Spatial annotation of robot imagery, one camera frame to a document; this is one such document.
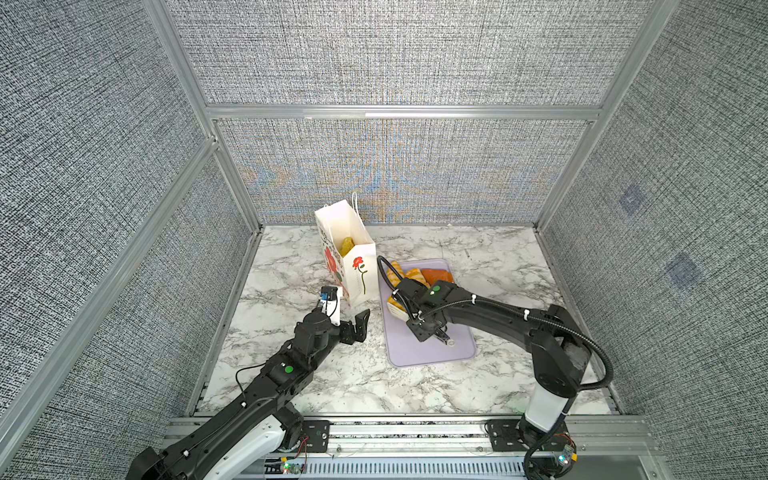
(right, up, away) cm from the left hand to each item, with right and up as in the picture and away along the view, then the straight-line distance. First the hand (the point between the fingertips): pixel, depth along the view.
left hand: (355, 309), depth 78 cm
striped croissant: (+11, +8, +1) cm, 13 cm away
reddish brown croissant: (+24, +7, +21) cm, 33 cm away
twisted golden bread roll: (+19, +8, +22) cm, 30 cm away
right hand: (+19, -6, +8) cm, 22 cm away
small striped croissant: (+11, +3, -8) cm, 13 cm away
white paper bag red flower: (0, +9, +9) cm, 13 cm away
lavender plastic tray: (+14, -13, +9) cm, 21 cm away
